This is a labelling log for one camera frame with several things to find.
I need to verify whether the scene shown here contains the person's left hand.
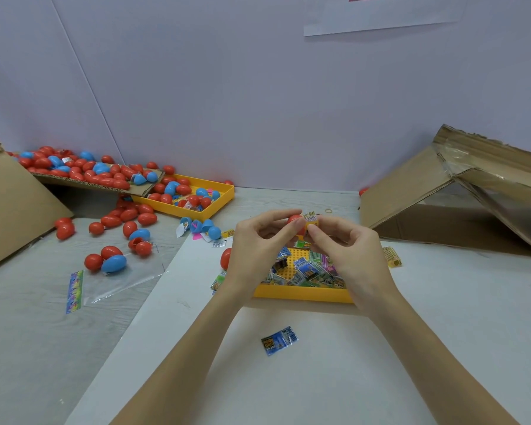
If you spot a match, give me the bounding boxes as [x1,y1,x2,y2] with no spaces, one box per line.
[219,208,304,305]

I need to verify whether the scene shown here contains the person's right hand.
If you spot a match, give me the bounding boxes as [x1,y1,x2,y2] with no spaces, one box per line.
[304,213,401,317]

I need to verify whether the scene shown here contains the yellow label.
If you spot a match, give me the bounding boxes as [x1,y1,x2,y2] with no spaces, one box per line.
[381,246,404,269]

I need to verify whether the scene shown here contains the blue packet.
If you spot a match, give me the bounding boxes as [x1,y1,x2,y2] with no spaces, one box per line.
[260,325,299,357]

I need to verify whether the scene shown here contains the pile of plastic eggs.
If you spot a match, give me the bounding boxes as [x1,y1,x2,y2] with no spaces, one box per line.
[9,146,235,275]

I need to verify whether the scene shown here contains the person's left forearm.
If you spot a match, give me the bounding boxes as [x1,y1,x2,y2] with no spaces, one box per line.
[110,289,249,425]

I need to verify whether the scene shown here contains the person's right forearm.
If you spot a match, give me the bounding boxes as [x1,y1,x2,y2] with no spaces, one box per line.
[367,295,522,425]

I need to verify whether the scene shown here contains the yellow plastic tray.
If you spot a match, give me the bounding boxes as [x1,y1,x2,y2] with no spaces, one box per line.
[250,225,357,305]

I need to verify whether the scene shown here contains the yellow tray under eggs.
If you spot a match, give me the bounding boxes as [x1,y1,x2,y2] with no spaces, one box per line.
[133,174,237,221]

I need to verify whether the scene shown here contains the torn flattened cardboard box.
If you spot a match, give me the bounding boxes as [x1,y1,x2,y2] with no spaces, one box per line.
[358,125,531,260]

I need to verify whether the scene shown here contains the clear bag with coloured label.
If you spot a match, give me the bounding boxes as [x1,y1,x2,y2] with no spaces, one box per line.
[65,252,168,315]

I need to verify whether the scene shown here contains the brown cardboard sheet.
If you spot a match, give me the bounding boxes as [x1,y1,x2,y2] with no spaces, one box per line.
[31,172,165,197]

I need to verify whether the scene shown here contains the tall brown cardboard box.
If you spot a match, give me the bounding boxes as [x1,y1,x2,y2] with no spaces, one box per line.
[0,126,76,274]

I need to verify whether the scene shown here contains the white paper sign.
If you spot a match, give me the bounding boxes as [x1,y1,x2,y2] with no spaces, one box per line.
[303,0,472,38]

